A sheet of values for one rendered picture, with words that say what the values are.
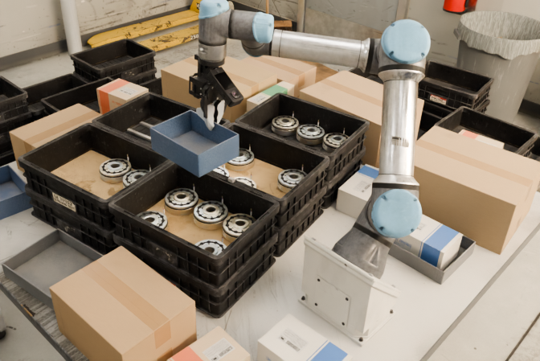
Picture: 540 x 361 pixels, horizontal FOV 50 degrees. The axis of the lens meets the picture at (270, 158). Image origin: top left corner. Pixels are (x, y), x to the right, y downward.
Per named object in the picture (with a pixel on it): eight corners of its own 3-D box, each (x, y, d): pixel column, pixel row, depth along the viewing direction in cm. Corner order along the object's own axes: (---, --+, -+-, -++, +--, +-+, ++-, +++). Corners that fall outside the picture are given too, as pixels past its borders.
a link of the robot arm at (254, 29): (276, 22, 159) (235, 18, 159) (274, 9, 147) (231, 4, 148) (272, 51, 158) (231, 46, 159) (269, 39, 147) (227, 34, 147)
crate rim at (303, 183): (331, 163, 190) (331, 157, 189) (281, 209, 169) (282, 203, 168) (232, 127, 208) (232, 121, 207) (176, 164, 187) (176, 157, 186)
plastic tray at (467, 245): (472, 253, 186) (476, 241, 184) (441, 285, 174) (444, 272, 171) (401, 215, 202) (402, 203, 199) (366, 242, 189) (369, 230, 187)
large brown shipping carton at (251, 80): (275, 115, 260) (277, 73, 250) (231, 141, 240) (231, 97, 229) (209, 88, 280) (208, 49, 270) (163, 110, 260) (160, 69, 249)
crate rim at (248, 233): (281, 209, 169) (282, 203, 168) (218, 268, 148) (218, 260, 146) (176, 164, 187) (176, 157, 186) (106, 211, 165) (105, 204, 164)
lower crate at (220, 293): (278, 262, 180) (280, 232, 173) (218, 324, 159) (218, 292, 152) (179, 215, 198) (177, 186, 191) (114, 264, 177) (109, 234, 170)
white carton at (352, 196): (362, 183, 217) (366, 163, 212) (392, 195, 211) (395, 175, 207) (335, 209, 203) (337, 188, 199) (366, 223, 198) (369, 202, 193)
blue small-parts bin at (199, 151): (239, 155, 163) (239, 133, 159) (198, 178, 153) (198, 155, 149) (191, 130, 174) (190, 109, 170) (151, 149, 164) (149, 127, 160)
